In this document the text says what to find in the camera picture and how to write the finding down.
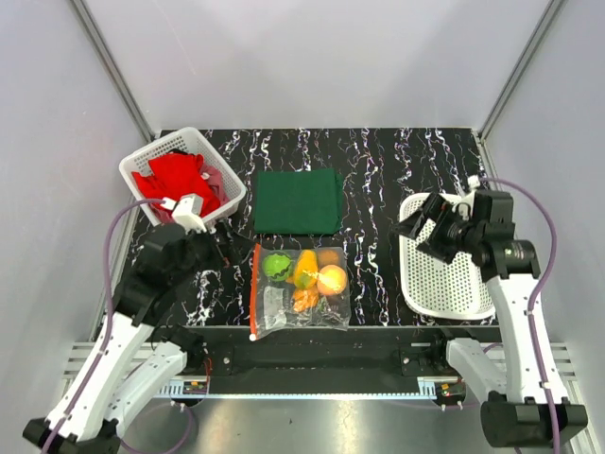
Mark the orange toy fried snack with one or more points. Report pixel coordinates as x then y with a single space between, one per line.
304 299

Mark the aluminium frame post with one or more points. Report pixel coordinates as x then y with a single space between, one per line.
88 23
549 16

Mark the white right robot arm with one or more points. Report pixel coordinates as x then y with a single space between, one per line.
524 403

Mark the white laundry basket left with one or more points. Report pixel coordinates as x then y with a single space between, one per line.
191 141

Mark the yellow green toy mango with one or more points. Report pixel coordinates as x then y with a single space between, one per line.
306 270

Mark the folded green cloth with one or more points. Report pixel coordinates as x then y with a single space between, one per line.
304 203

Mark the white perforated tray basket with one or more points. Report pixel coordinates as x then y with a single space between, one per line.
434 289

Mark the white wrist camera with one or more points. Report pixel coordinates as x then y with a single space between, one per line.
465 205
187 213

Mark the brown toy orange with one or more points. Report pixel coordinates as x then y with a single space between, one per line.
328 257

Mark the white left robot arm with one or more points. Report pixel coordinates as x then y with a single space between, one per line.
105 397

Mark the clear zip top bag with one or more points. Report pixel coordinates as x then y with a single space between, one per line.
271 303

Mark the red cloth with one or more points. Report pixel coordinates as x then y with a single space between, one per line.
144 183

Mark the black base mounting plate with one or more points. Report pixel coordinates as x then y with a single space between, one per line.
308 347

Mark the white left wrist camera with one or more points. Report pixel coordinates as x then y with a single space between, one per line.
187 213

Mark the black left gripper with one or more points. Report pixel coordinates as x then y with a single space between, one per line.
219 255

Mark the right aluminium frame post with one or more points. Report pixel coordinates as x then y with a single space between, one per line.
549 16

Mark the left aluminium frame post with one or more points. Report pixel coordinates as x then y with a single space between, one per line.
88 23

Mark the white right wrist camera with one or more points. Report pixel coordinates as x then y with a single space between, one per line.
465 205

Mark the small green toy vegetable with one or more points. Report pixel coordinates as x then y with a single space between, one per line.
326 308

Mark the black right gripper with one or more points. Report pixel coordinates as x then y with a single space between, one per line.
440 210

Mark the orange toy peach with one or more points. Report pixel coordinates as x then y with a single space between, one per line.
332 280

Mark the aluminium front rail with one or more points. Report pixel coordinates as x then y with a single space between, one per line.
392 379

